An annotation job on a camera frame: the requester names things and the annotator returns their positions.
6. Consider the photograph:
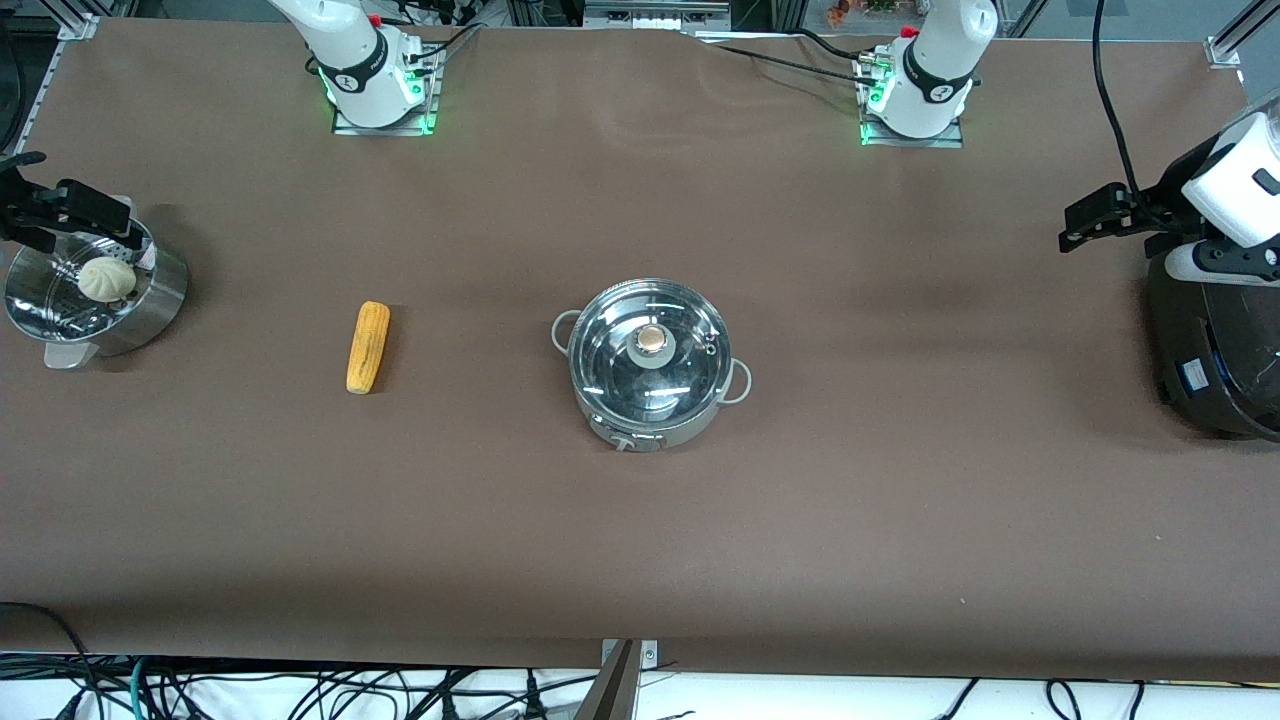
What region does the yellow corn cob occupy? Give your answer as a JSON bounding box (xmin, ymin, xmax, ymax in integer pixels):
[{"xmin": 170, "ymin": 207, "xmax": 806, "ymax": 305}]
[{"xmin": 346, "ymin": 301, "xmax": 392, "ymax": 395}]

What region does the glass pot lid with knob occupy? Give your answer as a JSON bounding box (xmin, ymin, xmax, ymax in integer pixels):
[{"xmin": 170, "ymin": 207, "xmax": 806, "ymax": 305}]
[{"xmin": 569, "ymin": 279, "xmax": 732, "ymax": 427}]

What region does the steel steamer pot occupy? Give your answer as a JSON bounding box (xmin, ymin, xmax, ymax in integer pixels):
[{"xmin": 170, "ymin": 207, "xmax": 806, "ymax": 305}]
[{"xmin": 4, "ymin": 213, "xmax": 190, "ymax": 371}]

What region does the white steamed bun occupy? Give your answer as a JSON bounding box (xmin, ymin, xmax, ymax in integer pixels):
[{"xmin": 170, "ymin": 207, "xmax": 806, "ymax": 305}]
[{"xmin": 78, "ymin": 257, "xmax": 138, "ymax": 304}]

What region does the black rice cooker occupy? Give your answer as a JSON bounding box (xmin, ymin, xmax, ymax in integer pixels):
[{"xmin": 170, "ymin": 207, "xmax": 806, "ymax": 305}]
[{"xmin": 1145, "ymin": 250, "xmax": 1280, "ymax": 444}]

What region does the black hanging cable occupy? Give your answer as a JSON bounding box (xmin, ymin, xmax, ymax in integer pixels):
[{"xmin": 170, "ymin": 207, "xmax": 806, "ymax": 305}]
[{"xmin": 1092, "ymin": 0, "xmax": 1146, "ymax": 206}]

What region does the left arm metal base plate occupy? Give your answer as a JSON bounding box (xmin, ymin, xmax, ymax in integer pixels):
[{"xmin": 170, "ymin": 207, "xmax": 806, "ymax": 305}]
[{"xmin": 858, "ymin": 52, "xmax": 967, "ymax": 149}]

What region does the aluminium frame corner profile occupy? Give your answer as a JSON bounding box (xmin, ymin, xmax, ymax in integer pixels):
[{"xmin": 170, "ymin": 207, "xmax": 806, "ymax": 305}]
[{"xmin": 1205, "ymin": 0, "xmax": 1280, "ymax": 69}]

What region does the black cable across table edge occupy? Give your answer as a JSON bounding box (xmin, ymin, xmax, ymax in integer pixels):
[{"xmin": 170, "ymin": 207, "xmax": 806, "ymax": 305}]
[{"xmin": 700, "ymin": 28, "xmax": 881, "ymax": 91}]

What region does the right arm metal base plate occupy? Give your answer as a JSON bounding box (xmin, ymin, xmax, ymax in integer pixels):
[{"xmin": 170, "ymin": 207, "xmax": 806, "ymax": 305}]
[{"xmin": 331, "ymin": 42, "xmax": 444, "ymax": 137}]

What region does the black looped floor cable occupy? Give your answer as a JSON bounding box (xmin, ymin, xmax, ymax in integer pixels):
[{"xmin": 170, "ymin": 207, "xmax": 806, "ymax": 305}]
[{"xmin": 0, "ymin": 600, "xmax": 101, "ymax": 720}]

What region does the green cable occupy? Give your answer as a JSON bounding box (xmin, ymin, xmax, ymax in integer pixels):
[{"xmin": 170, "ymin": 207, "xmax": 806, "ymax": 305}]
[{"xmin": 122, "ymin": 658, "xmax": 153, "ymax": 720}]

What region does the steel pot with loop handles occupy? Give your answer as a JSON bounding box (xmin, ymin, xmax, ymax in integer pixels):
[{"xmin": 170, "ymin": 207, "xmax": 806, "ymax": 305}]
[{"xmin": 552, "ymin": 278, "xmax": 753, "ymax": 454}]

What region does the metal table edge bracket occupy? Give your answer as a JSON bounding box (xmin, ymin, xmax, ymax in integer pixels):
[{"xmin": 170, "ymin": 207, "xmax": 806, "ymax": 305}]
[{"xmin": 574, "ymin": 638, "xmax": 661, "ymax": 720}]

